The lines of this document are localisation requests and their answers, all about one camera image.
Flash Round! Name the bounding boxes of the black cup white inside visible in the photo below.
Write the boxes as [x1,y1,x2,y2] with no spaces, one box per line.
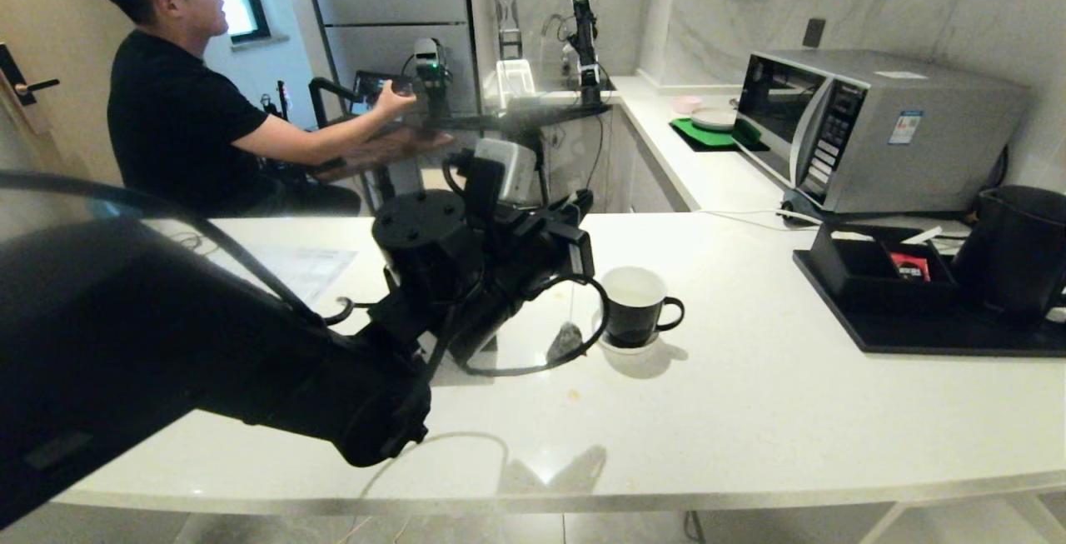
[600,267,686,349]

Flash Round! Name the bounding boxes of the tablet screen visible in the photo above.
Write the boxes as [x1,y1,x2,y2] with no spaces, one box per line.
[351,69,415,117]

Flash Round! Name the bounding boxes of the red packet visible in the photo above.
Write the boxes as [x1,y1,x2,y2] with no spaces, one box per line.
[889,252,932,282]

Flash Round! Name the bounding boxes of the black tray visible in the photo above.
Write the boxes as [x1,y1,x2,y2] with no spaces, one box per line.
[792,248,1066,358]

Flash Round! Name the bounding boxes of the white cable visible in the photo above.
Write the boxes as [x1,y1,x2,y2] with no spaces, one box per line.
[698,208,827,233]

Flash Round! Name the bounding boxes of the green mat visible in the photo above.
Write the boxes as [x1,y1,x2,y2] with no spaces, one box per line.
[670,116,769,153]

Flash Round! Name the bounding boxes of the black door handle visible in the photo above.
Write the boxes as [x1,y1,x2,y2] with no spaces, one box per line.
[0,42,62,109]

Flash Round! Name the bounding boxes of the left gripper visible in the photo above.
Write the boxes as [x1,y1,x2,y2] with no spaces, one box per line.
[448,190,597,364]

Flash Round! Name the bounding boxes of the black kettle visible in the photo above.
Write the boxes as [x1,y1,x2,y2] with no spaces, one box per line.
[952,185,1066,330]

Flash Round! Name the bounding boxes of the grey device green light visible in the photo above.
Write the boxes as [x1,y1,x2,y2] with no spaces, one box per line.
[411,37,453,120]

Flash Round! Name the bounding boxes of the black organizer box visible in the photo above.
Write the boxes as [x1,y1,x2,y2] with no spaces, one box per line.
[809,221,960,313]

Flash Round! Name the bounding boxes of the printed paper sheet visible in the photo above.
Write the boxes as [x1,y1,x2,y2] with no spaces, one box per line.
[218,242,360,307]

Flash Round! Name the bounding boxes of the black cable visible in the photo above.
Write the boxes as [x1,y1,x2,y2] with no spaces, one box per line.
[456,274,611,378]

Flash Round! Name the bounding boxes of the person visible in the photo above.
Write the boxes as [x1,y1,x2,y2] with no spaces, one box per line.
[73,0,417,218]

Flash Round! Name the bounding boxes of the silver microwave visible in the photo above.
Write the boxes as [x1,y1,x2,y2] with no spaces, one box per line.
[733,48,1034,216]

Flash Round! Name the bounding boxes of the silver refrigerator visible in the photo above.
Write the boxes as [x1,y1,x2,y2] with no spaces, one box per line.
[298,0,482,122]

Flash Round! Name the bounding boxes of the white plate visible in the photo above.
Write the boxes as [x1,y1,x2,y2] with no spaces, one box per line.
[690,106,739,132]

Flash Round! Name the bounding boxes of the white saucer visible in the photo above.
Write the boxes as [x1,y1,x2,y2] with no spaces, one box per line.
[592,311,668,358]

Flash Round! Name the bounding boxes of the microwave door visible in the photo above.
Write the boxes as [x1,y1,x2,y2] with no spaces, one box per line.
[733,52,834,187]

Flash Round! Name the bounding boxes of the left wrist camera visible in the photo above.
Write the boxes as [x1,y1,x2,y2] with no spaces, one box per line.
[443,137,539,218]

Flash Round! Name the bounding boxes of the tea bag with string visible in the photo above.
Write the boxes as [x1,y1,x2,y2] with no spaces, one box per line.
[545,276,585,364]

